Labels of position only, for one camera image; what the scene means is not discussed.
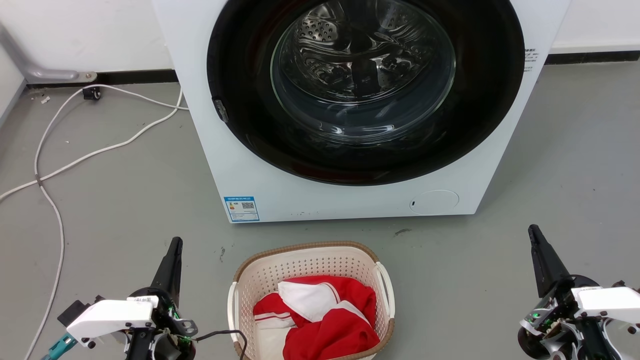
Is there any white front-load washing machine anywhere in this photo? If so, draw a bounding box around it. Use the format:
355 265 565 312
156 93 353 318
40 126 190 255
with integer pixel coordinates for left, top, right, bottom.
151 0 572 224

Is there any blue energy label sticker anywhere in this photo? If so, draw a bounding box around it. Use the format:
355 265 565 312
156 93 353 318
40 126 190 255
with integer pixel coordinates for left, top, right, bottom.
223 196 261 223

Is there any grey wall pipe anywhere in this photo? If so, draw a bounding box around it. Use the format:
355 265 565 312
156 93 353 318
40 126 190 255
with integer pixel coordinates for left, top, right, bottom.
0 22 98 85

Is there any beige perforated laundry basket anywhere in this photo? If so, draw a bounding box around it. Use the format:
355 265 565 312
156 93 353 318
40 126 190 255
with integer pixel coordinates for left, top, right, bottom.
227 241 396 360

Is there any black round washer door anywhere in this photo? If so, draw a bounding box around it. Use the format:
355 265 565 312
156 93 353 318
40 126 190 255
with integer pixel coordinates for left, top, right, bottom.
206 0 526 187

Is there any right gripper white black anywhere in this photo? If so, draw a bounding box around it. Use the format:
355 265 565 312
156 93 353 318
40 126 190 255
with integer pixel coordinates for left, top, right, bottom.
517 224 640 360

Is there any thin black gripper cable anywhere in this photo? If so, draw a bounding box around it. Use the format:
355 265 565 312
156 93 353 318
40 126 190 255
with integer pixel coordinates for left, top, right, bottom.
192 329 249 360

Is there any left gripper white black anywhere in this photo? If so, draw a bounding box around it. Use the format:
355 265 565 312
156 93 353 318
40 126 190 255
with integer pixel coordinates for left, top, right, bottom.
57 237 199 360

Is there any white floor cable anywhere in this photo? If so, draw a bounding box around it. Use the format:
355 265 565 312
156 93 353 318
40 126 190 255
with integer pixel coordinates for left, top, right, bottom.
23 83 190 360
0 85 184 202

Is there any red and white garment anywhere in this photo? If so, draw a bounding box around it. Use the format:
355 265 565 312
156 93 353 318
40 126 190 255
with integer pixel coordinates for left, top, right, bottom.
252 275 381 360

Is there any teal cable connector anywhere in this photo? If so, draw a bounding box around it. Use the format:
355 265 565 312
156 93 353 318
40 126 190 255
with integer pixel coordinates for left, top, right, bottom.
41 333 79 360

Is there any round white filter cover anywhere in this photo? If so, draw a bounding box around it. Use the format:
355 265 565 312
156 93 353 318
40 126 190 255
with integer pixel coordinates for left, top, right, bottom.
409 189 460 217

